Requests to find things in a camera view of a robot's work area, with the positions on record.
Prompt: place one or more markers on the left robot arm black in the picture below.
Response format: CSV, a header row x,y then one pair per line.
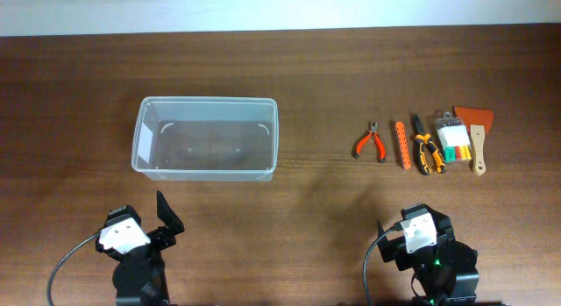
x,y
139,277

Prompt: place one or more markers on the clear plastic container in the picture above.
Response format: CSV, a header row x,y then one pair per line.
x,y
206,138

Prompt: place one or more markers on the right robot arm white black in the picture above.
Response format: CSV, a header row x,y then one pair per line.
x,y
451,278

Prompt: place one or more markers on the orange black long-nose pliers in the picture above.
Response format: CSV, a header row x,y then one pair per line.
x,y
425,145

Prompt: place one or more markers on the clear box of coloured bits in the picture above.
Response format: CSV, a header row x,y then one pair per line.
x,y
454,138

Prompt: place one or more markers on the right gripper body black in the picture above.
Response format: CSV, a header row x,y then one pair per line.
x,y
396,251

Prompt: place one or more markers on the orange scraper wooden handle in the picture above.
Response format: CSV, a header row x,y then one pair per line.
x,y
478,122

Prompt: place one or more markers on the orange perforated strip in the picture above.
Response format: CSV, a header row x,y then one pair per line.
x,y
403,144

